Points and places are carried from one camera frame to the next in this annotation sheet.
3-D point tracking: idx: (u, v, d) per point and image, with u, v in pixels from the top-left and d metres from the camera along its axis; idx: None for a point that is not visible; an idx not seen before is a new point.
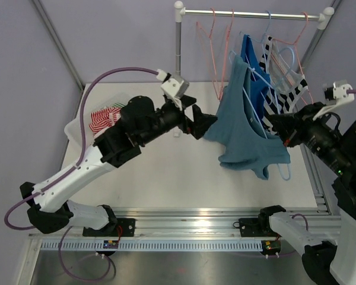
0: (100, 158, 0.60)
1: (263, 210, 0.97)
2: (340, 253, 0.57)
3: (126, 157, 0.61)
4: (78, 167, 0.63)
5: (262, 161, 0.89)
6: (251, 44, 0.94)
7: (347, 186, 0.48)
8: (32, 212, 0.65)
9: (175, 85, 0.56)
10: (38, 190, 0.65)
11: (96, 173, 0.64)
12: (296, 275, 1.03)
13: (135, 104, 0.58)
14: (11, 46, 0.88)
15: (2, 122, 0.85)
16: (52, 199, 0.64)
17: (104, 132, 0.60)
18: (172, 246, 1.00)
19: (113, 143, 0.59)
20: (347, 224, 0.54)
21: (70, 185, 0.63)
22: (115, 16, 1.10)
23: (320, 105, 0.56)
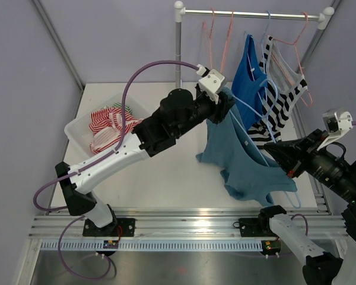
0: (139, 145, 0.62)
1: (263, 210, 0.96)
2: (345, 274, 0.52)
3: (161, 147, 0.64)
4: (115, 151, 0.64)
5: (264, 187, 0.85)
6: (253, 44, 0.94)
7: None
8: (66, 192, 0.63)
9: (216, 82, 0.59)
10: (76, 170, 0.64)
11: (132, 160, 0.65)
12: (296, 279, 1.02)
13: (178, 94, 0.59)
14: (11, 47, 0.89)
15: (2, 122, 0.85)
16: (88, 181, 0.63)
17: (143, 122, 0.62)
18: (172, 246, 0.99)
19: (151, 133, 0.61)
20: (353, 247, 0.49)
21: (107, 168, 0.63)
22: (115, 16, 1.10)
23: (321, 133, 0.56)
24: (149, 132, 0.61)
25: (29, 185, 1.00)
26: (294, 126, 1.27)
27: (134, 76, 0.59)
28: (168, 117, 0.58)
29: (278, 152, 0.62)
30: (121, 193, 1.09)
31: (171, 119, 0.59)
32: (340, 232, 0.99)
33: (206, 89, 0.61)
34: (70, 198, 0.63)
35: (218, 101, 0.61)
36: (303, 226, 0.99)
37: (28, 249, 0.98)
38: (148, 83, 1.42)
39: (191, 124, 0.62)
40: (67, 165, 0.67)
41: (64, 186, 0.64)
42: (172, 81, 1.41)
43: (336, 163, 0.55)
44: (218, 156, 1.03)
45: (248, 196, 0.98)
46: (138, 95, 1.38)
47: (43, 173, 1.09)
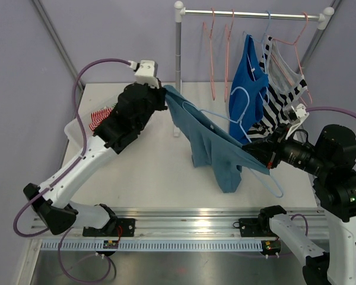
0: (104, 145, 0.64)
1: (263, 210, 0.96)
2: (333, 258, 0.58)
3: (126, 143, 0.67)
4: (83, 156, 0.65)
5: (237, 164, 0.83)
6: (253, 44, 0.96)
7: (324, 186, 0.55)
8: (44, 211, 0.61)
9: (149, 67, 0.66)
10: (47, 186, 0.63)
11: (102, 161, 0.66)
12: (296, 279, 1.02)
13: (130, 90, 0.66)
14: (12, 47, 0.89)
15: (2, 122, 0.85)
16: (63, 193, 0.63)
17: (101, 123, 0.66)
18: (172, 246, 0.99)
19: (112, 130, 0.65)
20: (333, 225, 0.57)
21: (79, 174, 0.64)
22: (115, 16, 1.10)
23: (285, 124, 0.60)
24: (110, 130, 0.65)
25: (29, 185, 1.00)
26: None
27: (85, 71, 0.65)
28: (127, 110, 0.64)
29: (254, 149, 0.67)
30: (122, 193, 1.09)
31: (130, 113, 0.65)
32: None
33: (144, 78, 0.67)
34: (48, 214, 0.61)
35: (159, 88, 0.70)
36: (303, 226, 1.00)
37: (28, 249, 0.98)
38: None
39: (147, 115, 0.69)
40: (36, 186, 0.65)
41: (40, 206, 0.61)
42: (172, 81, 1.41)
43: (302, 147, 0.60)
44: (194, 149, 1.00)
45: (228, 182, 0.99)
46: None
47: (43, 173, 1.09)
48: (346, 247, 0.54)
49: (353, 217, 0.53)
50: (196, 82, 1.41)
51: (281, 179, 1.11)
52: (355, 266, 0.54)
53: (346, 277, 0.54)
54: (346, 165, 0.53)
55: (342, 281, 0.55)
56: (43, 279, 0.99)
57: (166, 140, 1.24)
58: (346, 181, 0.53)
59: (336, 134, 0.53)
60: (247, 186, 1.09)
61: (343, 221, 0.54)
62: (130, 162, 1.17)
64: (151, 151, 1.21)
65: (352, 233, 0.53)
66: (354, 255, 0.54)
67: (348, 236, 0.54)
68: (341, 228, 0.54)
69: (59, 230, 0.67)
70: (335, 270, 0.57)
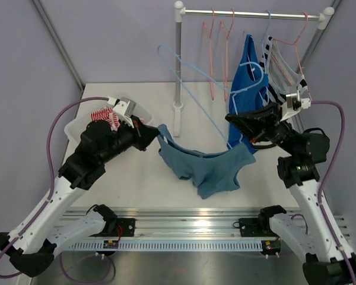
0: (70, 185, 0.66)
1: (263, 210, 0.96)
2: (313, 233, 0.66)
3: (93, 177, 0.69)
4: (50, 200, 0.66)
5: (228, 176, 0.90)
6: (253, 44, 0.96)
7: (285, 167, 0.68)
8: (15, 260, 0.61)
9: (124, 105, 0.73)
10: (16, 235, 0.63)
11: (69, 202, 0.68)
12: (297, 278, 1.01)
13: (96, 126, 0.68)
14: (12, 47, 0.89)
15: (2, 122, 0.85)
16: (34, 239, 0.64)
17: (66, 160, 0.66)
18: (172, 246, 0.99)
19: (78, 167, 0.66)
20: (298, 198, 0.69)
21: (48, 218, 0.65)
22: (115, 16, 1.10)
23: (278, 107, 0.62)
24: (75, 169, 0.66)
25: (29, 185, 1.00)
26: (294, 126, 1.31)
27: (58, 120, 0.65)
28: (91, 148, 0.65)
29: (242, 125, 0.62)
30: (122, 193, 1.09)
31: (93, 150, 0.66)
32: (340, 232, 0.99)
33: (119, 114, 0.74)
34: (21, 263, 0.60)
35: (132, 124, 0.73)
36: (303, 227, 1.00)
37: None
38: (148, 83, 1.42)
39: (113, 152, 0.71)
40: (6, 234, 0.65)
41: (12, 256, 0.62)
42: (172, 81, 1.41)
43: (287, 130, 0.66)
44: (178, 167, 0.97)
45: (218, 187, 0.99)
46: (138, 95, 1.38)
47: (43, 173, 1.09)
48: (311, 212, 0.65)
49: (307, 181, 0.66)
50: (196, 82, 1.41)
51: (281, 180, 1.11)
52: (326, 227, 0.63)
53: (324, 240, 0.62)
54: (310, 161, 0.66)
55: (323, 245, 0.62)
56: (43, 279, 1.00)
57: None
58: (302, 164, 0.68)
59: (314, 145, 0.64)
60: (247, 186, 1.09)
61: (298, 185, 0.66)
62: (130, 162, 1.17)
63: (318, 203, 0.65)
64: (151, 151, 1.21)
65: (309, 195, 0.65)
66: (319, 215, 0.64)
67: (308, 199, 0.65)
68: (301, 195, 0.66)
69: (37, 274, 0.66)
70: (316, 240, 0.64)
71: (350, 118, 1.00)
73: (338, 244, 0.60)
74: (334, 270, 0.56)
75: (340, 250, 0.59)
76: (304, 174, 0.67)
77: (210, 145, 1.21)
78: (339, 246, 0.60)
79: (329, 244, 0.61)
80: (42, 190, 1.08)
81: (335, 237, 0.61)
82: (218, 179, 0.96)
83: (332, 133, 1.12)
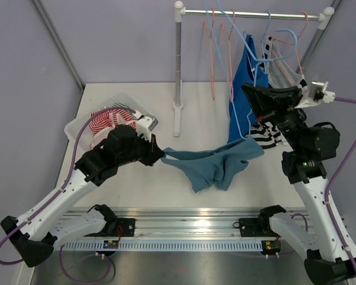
0: (84, 178, 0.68)
1: (262, 211, 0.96)
2: (318, 234, 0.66)
3: (105, 176, 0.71)
4: (63, 190, 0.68)
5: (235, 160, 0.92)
6: (253, 44, 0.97)
7: (289, 161, 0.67)
8: (19, 245, 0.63)
9: (149, 120, 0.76)
10: (25, 219, 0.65)
11: (80, 195, 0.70)
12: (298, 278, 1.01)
13: (123, 127, 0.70)
14: (12, 47, 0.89)
15: (2, 122, 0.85)
16: (41, 226, 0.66)
17: (83, 156, 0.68)
18: (172, 246, 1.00)
19: (95, 164, 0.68)
20: (304, 198, 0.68)
21: (59, 207, 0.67)
22: (115, 16, 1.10)
23: (298, 93, 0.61)
24: (91, 164, 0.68)
25: (29, 185, 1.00)
26: None
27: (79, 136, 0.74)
28: (114, 146, 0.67)
29: (253, 99, 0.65)
30: (122, 193, 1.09)
31: (115, 149, 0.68)
32: None
33: (142, 128, 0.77)
34: (25, 248, 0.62)
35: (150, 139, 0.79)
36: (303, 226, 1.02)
37: None
38: (148, 83, 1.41)
39: (129, 157, 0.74)
40: (15, 218, 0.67)
41: (16, 240, 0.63)
42: (173, 81, 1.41)
43: (299, 120, 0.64)
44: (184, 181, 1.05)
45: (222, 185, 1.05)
46: (138, 95, 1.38)
47: (43, 173, 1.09)
48: (318, 211, 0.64)
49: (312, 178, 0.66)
50: (196, 82, 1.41)
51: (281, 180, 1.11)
52: (333, 227, 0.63)
53: (330, 239, 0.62)
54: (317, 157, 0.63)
55: (328, 244, 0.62)
56: (43, 278, 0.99)
57: (166, 139, 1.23)
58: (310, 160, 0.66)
59: (324, 142, 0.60)
60: (247, 185, 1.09)
61: (304, 183, 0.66)
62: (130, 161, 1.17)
63: (325, 202, 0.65)
64: None
65: (315, 193, 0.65)
66: (326, 214, 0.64)
67: (315, 197, 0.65)
68: (307, 193, 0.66)
69: (35, 263, 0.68)
70: (321, 238, 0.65)
71: (350, 118, 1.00)
73: (344, 244, 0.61)
74: (339, 270, 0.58)
75: (346, 251, 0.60)
76: (310, 169, 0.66)
77: (210, 145, 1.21)
78: (345, 246, 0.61)
79: (334, 244, 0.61)
80: (41, 190, 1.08)
81: (341, 237, 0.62)
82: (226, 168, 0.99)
83: None
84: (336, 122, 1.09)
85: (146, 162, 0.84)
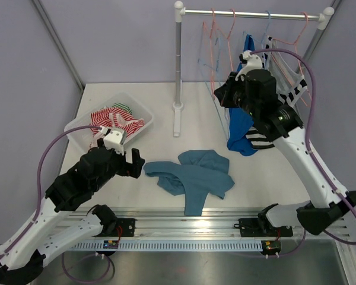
0: (54, 209, 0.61)
1: (261, 214, 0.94)
2: (308, 186, 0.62)
3: (78, 203, 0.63)
4: (35, 221, 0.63)
5: (221, 176, 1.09)
6: (253, 44, 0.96)
7: (261, 120, 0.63)
8: (2, 275, 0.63)
9: (118, 135, 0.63)
10: (3, 252, 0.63)
11: (56, 222, 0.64)
12: (297, 276, 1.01)
13: (96, 152, 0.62)
14: (12, 47, 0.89)
15: (3, 122, 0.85)
16: (18, 257, 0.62)
17: (53, 183, 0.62)
18: (172, 246, 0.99)
19: (66, 189, 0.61)
20: (285, 153, 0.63)
21: (34, 239, 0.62)
22: (115, 16, 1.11)
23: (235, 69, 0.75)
24: (62, 190, 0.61)
25: (29, 185, 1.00)
26: None
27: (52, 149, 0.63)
28: (86, 172, 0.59)
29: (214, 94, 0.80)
30: (122, 193, 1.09)
31: (89, 175, 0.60)
32: (340, 233, 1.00)
33: (111, 144, 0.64)
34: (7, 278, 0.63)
35: (123, 152, 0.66)
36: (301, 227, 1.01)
37: None
38: (148, 84, 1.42)
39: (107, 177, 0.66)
40: None
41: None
42: (172, 81, 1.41)
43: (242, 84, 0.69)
44: (171, 186, 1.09)
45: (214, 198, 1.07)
46: (139, 95, 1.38)
47: (43, 173, 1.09)
48: (301, 161, 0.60)
49: (292, 131, 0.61)
50: (196, 82, 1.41)
51: (281, 180, 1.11)
52: (319, 173, 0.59)
53: (320, 186, 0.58)
54: (270, 98, 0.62)
55: (320, 193, 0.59)
56: (44, 279, 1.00)
57: (165, 139, 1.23)
58: (276, 110, 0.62)
59: (254, 75, 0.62)
60: (246, 186, 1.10)
61: (285, 137, 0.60)
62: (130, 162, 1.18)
63: (308, 152, 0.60)
64: (151, 151, 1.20)
65: (298, 144, 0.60)
66: (311, 163, 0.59)
67: (297, 149, 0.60)
68: (289, 146, 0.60)
69: (25, 282, 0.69)
70: (311, 189, 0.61)
71: (349, 119, 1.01)
73: (334, 187, 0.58)
74: (334, 214, 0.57)
75: (337, 194, 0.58)
76: (287, 123, 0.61)
77: (210, 145, 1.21)
78: (336, 189, 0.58)
79: (325, 190, 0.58)
80: (41, 191, 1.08)
81: (330, 180, 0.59)
82: (215, 184, 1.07)
83: (331, 133, 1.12)
84: (336, 122, 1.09)
85: (132, 174, 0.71)
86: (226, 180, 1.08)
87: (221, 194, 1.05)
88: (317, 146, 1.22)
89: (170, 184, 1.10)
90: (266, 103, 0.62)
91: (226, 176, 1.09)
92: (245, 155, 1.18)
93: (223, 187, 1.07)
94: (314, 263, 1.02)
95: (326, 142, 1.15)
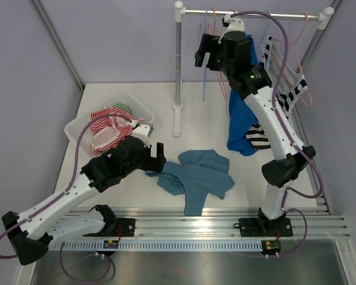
0: (88, 184, 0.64)
1: (261, 212, 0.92)
2: (270, 139, 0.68)
3: (109, 183, 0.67)
4: (66, 192, 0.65)
5: (221, 175, 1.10)
6: (253, 45, 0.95)
7: (235, 78, 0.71)
8: (16, 242, 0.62)
9: (146, 127, 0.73)
10: (26, 217, 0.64)
11: (83, 199, 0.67)
12: (296, 275, 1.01)
13: (130, 141, 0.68)
14: (11, 47, 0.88)
15: (2, 123, 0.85)
16: (40, 226, 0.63)
17: (89, 162, 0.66)
18: (172, 246, 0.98)
19: (100, 170, 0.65)
20: (252, 107, 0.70)
21: (60, 209, 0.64)
22: (115, 17, 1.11)
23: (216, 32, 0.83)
24: (97, 170, 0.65)
25: (30, 186, 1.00)
26: (293, 126, 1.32)
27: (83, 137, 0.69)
28: (123, 156, 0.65)
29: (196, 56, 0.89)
30: (122, 193, 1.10)
31: (123, 159, 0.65)
32: (340, 232, 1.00)
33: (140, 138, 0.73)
34: (21, 246, 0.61)
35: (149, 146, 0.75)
36: (301, 226, 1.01)
37: None
38: (148, 83, 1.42)
39: (135, 165, 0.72)
40: (18, 214, 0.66)
41: (15, 237, 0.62)
42: (172, 81, 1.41)
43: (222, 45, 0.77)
44: (171, 186, 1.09)
45: (215, 198, 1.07)
46: (138, 95, 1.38)
47: (43, 173, 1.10)
48: (266, 114, 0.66)
49: (261, 89, 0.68)
50: (196, 82, 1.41)
51: None
52: (280, 127, 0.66)
53: (280, 139, 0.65)
54: (244, 58, 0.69)
55: (279, 145, 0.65)
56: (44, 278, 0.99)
57: (165, 139, 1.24)
58: (249, 69, 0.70)
59: (230, 35, 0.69)
60: (247, 186, 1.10)
61: (254, 94, 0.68)
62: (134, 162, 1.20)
63: (273, 108, 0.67)
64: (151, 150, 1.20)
65: (264, 101, 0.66)
66: (275, 119, 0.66)
67: (264, 105, 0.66)
68: (256, 103, 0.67)
69: (29, 262, 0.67)
70: (272, 141, 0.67)
71: (349, 118, 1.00)
73: (292, 141, 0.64)
74: (290, 164, 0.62)
75: (295, 146, 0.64)
76: (258, 82, 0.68)
77: (210, 145, 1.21)
78: (293, 142, 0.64)
79: (284, 143, 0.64)
80: (41, 191, 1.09)
81: (288, 134, 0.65)
82: (216, 184, 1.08)
83: (331, 132, 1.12)
84: (335, 122, 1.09)
85: (155, 168, 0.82)
86: (226, 179, 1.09)
87: (221, 194, 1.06)
88: (317, 146, 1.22)
89: (171, 183, 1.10)
90: (241, 63, 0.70)
91: (226, 176, 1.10)
92: (245, 155, 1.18)
93: (223, 188, 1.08)
94: (313, 263, 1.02)
95: (326, 142, 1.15)
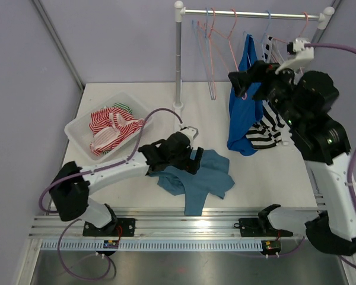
0: (145, 161, 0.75)
1: (261, 212, 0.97)
2: (331, 211, 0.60)
3: (157, 168, 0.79)
4: (126, 161, 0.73)
5: (223, 174, 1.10)
6: (253, 44, 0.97)
7: (303, 135, 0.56)
8: (75, 189, 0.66)
9: (193, 131, 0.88)
10: (90, 169, 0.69)
11: (132, 174, 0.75)
12: (297, 275, 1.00)
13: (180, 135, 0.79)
14: (10, 47, 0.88)
15: (2, 122, 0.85)
16: (99, 181, 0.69)
17: (146, 145, 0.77)
18: (172, 246, 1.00)
19: (152, 154, 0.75)
20: (317, 170, 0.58)
21: (118, 174, 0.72)
22: (115, 17, 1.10)
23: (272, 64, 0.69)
24: (150, 154, 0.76)
25: (30, 186, 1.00)
26: None
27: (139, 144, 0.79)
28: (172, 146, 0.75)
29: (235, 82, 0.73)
30: (122, 193, 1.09)
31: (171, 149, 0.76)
32: None
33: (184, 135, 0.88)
34: (79, 193, 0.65)
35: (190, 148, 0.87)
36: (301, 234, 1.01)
37: (28, 249, 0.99)
38: (148, 83, 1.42)
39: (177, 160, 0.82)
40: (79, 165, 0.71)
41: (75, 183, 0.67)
42: (172, 81, 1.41)
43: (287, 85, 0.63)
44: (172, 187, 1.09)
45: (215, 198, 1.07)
46: (138, 95, 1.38)
47: (43, 173, 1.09)
48: (336, 190, 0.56)
49: (337, 158, 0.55)
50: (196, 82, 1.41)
51: (277, 180, 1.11)
52: (352, 207, 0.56)
53: (348, 220, 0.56)
54: (323, 113, 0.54)
55: (345, 225, 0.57)
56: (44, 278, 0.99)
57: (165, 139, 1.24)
58: (323, 129, 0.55)
59: (315, 82, 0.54)
60: (247, 186, 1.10)
61: (328, 164, 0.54)
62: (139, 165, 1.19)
63: (348, 183, 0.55)
64: None
65: (339, 174, 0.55)
66: (347, 196, 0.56)
67: (337, 179, 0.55)
68: (329, 174, 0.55)
69: (67, 215, 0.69)
70: (336, 216, 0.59)
71: None
73: None
74: (355, 247, 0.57)
75: None
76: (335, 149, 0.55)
77: (210, 145, 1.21)
78: None
79: (352, 225, 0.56)
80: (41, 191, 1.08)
81: None
82: (217, 183, 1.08)
83: None
84: None
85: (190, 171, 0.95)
86: (226, 178, 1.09)
87: (221, 194, 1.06)
88: None
89: (172, 183, 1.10)
90: (317, 119, 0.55)
91: (226, 176, 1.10)
92: (245, 155, 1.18)
93: (224, 186, 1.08)
94: (314, 262, 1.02)
95: None
